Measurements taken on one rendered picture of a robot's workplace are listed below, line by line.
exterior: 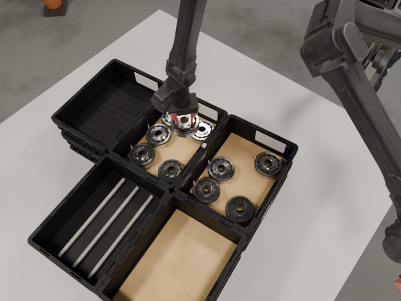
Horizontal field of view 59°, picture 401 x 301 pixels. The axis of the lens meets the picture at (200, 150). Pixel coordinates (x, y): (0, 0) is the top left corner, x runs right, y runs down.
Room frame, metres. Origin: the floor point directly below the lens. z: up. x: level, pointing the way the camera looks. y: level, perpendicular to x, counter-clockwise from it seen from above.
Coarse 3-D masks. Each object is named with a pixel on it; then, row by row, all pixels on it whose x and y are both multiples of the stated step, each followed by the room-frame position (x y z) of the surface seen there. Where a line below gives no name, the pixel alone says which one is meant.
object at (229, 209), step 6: (234, 198) 0.53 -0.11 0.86; (240, 198) 0.53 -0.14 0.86; (246, 198) 0.53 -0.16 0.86; (228, 204) 0.51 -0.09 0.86; (234, 204) 0.50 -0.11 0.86; (246, 204) 0.50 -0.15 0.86; (252, 204) 0.50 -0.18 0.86; (228, 210) 0.48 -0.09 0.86; (252, 210) 0.48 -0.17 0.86; (228, 216) 0.46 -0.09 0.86; (234, 216) 0.46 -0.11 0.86; (240, 216) 0.46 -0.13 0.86; (246, 216) 0.46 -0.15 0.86; (240, 222) 0.44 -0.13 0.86
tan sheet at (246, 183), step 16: (224, 144) 0.78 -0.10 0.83; (240, 144) 0.78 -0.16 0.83; (240, 160) 0.70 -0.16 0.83; (208, 176) 0.64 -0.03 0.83; (240, 176) 0.63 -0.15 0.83; (256, 176) 0.63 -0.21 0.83; (224, 192) 0.57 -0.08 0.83; (240, 192) 0.56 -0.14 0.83; (256, 192) 0.56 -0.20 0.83; (224, 208) 0.50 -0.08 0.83; (256, 208) 0.50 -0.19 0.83
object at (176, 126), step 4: (196, 116) 0.77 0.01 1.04; (172, 120) 0.76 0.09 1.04; (192, 120) 0.75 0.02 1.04; (196, 120) 0.75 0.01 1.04; (172, 124) 0.74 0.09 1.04; (176, 124) 0.74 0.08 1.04; (192, 124) 0.74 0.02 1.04; (196, 124) 0.73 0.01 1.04; (176, 128) 0.72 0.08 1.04; (180, 128) 0.72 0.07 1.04; (184, 128) 0.72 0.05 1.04; (188, 128) 0.72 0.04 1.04; (192, 128) 0.72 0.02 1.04; (180, 132) 0.71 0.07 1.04; (184, 132) 0.70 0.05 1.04; (188, 132) 0.71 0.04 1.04
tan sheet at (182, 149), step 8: (160, 120) 0.92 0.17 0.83; (144, 136) 0.84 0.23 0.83; (176, 136) 0.83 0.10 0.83; (176, 144) 0.80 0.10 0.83; (184, 144) 0.79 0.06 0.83; (192, 144) 0.79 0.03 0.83; (160, 152) 0.76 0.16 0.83; (168, 152) 0.76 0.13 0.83; (176, 152) 0.76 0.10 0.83; (184, 152) 0.75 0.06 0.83; (192, 152) 0.75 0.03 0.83; (128, 160) 0.73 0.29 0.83; (160, 160) 0.72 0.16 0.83; (184, 160) 0.72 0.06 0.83; (152, 168) 0.69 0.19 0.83
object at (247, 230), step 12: (228, 120) 0.83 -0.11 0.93; (240, 120) 0.83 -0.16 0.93; (216, 132) 0.77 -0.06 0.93; (264, 132) 0.76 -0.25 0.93; (288, 144) 0.71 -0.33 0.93; (192, 168) 0.62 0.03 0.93; (180, 180) 0.58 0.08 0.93; (276, 180) 0.56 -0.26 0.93; (180, 192) 0.53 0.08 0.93; (204, 204) 0.48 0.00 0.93; (264, 204) 0.47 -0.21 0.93; (240, 228) 0.39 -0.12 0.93; (252, 228) 0.39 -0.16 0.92
